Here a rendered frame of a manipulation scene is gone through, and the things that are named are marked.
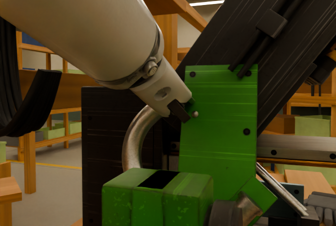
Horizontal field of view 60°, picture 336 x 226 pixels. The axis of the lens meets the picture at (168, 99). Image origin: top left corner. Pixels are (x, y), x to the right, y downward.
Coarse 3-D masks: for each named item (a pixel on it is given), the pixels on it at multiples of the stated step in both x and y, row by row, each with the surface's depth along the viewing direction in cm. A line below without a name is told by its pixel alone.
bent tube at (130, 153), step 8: (144, 112) 44; (152, 112) 44; (136, 120) 44; (144, 120) 44; (152, 120) 44; (128, 128) 45; (136, 128) 44; (144, 128) 44; (128, 136) 44; (136, 136) 44; (144, 136) 45; (128, 144) 44; (136, 144) 44; (128, 152) 44; (136, 152) 44; (128, 160) 43; (136, 160) 44; (128, 168) 43
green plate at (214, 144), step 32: (256, 64) 44; (192, 96) 46; (224, 96) 45; (256, 96) 43; (192, 128) 45; (224, 128) 44; (256, 128) 42; (192, 160) 44; (224, 160) 43; (224, 192) 42
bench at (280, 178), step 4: (256, 176) 118; (272, 176) 118; (276, 176) 118; (280, 176) 118; (276, 180) 113; (280, 180) 113; (284, 180) 113; (80, 220) 79; (72, 224) 76; (76, 224) 76; (80, 224) 76
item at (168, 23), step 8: (152, 16) 128; (160, 16) 127; (168, 16) 126; (176, 16) 132; (160, 24) 127; (168, 24) 126; (176, 24) 132; (168, 32) 126; (176, 32) 133; (168, 40) 126; (176, 40) 133; (168, 48) 126; (176, 48) 133; (168, 56) 126; (176, 56) 133; (176, 64) 133
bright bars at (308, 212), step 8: (256, 168) 55; (264, 176) 54; (272, 184) 54; (280, 184) 56; (280, 192) 53; (288, 192) 56; (288, 200) 53; (296, 200) 55; (296, 208) 52; (304, 208) 55; (312, 208) 55; (304, 216) 52; (312, 216) 52; (304, 224) 51; (312, 224) 51
